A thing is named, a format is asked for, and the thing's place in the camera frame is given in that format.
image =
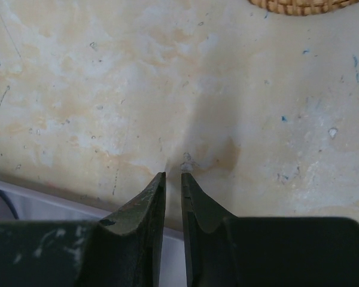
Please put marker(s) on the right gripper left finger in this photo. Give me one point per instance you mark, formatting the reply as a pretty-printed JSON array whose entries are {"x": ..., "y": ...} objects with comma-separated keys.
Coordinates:
[{"x": 125, "y": 247}]

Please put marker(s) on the lavender plastic tray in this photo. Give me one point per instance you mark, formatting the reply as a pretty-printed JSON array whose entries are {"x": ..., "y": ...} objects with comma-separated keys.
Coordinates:
[{"x": 31, "y": 204}]

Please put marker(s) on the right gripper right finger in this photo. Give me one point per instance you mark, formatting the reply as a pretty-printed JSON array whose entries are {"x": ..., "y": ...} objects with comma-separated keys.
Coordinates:
[{"x": 208, "y": 250}]

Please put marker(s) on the woven rattan coaster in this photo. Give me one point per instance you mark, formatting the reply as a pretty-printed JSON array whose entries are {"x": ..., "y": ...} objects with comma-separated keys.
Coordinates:
[{"x": 302, "y": 7}]

